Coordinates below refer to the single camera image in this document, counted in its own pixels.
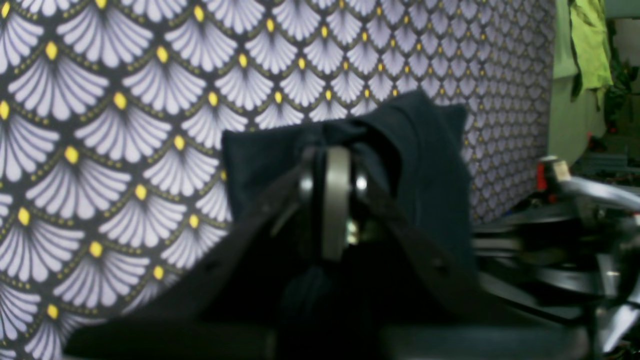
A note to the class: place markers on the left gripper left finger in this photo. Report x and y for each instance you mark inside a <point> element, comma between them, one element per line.
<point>266,272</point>

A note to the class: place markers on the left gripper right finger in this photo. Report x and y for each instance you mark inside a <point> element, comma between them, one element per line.
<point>404,278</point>

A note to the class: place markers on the dark navy T-shirt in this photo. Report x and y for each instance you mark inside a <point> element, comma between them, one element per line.
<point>410,146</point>

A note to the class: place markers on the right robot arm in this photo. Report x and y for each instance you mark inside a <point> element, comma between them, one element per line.
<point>569,255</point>

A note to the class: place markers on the fan-patterned grey tablecloth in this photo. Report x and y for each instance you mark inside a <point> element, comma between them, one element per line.
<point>112,115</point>

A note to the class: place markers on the green cloth in background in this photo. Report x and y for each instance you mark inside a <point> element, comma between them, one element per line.
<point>589,37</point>

